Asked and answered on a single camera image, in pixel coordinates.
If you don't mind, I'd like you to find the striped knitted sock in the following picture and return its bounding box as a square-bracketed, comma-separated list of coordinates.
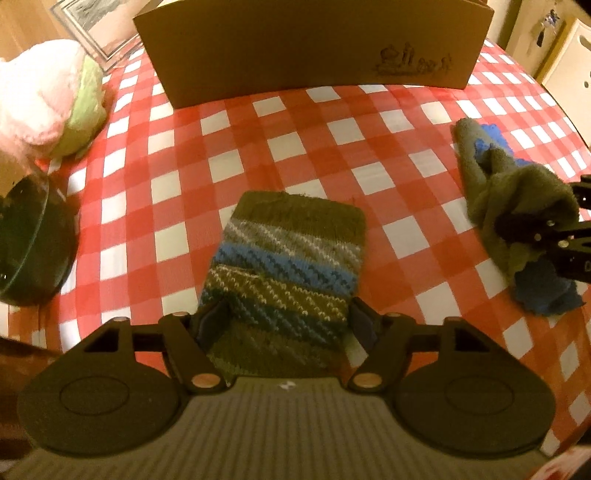
[197, 191, 367, 378]

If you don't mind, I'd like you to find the grey and blue cloth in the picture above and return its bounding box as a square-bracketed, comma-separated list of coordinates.
[451, 118, 584, 317]

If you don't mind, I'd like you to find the red white checkered tablecloth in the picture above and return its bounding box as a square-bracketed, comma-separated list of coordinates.
[1, 42, 590, 453]

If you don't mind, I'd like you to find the white cabinet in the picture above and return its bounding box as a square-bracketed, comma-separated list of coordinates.
[537, 17, 590, 147]

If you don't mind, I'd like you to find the glass jar with green lid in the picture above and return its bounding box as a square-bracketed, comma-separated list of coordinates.
[1, 153, 78, 307]

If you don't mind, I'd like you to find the wooden door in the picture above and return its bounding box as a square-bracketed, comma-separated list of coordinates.
[486, 0, 590, 76]

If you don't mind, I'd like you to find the brown cardboard box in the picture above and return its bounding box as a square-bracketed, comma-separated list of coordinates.
[133, 0, 494, 108]

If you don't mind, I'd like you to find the pink starfish plush toy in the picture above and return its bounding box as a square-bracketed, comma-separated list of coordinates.
[1, 39, 107, 160]

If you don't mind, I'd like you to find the clear acrylic picture frame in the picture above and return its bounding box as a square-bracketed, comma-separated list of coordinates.
[50, 0, 148, 73]

